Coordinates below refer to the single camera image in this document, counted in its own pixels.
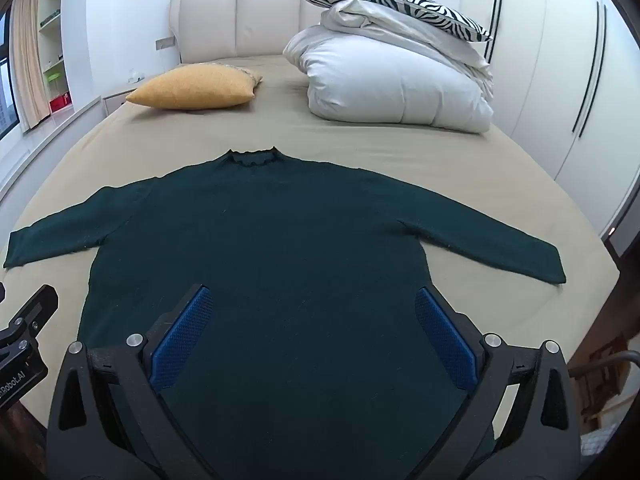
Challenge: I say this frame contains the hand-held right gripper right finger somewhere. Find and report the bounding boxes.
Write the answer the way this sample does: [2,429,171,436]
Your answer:
[410,287,581,480]

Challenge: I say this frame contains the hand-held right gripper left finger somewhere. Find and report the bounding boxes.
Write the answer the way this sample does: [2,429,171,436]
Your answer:
[47,284,221,480]

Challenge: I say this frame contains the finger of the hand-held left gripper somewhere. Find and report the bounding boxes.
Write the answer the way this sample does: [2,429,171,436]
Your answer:
[0,284,59,346]

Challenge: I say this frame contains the dark green sweater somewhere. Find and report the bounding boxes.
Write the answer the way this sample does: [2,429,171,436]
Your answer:
[2,146,567,480]

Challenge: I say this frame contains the bed with beige sheet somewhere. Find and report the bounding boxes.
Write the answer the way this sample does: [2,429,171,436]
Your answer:
[0,52,621,480]

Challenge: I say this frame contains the white bedside table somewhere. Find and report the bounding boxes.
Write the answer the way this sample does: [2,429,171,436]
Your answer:
[102,90,135,112]

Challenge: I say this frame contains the black framed window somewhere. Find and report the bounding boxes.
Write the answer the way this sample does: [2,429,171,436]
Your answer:
[0,7,22,144]

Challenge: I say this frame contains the yellow pillow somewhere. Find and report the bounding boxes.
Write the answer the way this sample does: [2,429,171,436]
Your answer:
[125,61,264,111]

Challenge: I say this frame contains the white folded duvet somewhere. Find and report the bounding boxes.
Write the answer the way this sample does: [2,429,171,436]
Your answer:
[282,0,496,135]

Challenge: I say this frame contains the beige curtain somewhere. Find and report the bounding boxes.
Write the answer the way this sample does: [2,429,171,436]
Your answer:
[9,0,49,132]

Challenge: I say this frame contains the white wardrobe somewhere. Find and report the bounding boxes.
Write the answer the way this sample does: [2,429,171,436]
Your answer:
[459,0,640,243]

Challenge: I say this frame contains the cream padded headboard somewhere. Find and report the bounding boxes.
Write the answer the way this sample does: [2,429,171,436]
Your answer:
[169,0,333,67]

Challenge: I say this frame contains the zebra striped pillow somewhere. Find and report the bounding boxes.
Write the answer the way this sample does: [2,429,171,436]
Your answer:
[290,0,493,43]

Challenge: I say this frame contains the chair with grey frame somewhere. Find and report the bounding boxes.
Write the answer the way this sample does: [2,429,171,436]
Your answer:
[569,330,640,443]

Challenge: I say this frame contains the white wall shelf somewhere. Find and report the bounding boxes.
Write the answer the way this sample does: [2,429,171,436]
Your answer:
[37,0,74,117]

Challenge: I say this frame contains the black wardrobe handle pair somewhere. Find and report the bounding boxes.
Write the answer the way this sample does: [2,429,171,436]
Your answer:
[571,1,607,139]
[482,0,504,64]

